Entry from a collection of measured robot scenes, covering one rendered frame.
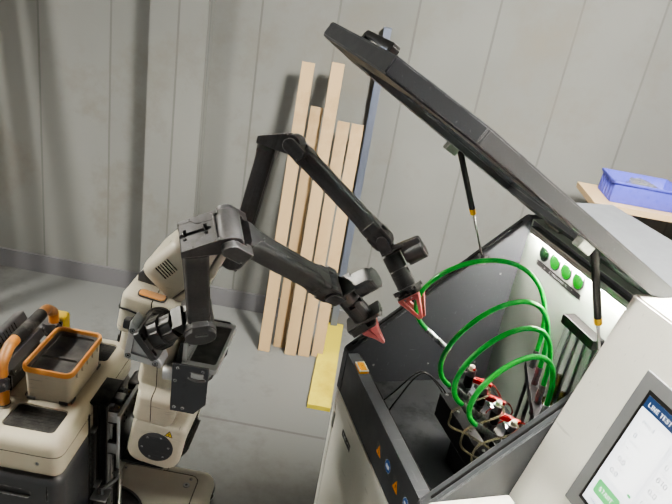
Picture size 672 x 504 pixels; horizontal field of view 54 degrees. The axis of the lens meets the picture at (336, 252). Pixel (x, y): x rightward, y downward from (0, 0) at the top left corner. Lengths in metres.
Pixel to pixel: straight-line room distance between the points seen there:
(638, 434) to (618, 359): 0.17
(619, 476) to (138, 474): 1.72
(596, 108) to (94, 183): 2.86
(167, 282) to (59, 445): 0.54
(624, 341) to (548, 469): 0.35
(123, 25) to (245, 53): 0.67
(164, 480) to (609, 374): 1.66
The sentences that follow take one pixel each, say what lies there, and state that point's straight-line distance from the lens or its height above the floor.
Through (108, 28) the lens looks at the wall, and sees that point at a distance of 3.91.
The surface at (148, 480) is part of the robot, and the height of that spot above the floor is 0.28.
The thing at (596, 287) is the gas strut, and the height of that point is 1.55.
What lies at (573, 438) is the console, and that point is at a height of 1.21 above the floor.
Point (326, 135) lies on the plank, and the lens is 3.49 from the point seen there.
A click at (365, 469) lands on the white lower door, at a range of 2.06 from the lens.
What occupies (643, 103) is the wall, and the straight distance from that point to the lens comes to 3.87.
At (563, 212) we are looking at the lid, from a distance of 1.33.
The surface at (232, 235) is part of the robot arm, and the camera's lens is 1.32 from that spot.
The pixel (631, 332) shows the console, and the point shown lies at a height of 1.48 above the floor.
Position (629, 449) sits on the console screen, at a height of 1.30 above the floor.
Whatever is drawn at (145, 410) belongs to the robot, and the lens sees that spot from 2.01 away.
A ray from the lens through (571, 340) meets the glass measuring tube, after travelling 1.98.
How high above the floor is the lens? 2.12
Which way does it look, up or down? 24 degrees down
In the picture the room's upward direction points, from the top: 10 degrees clockwise
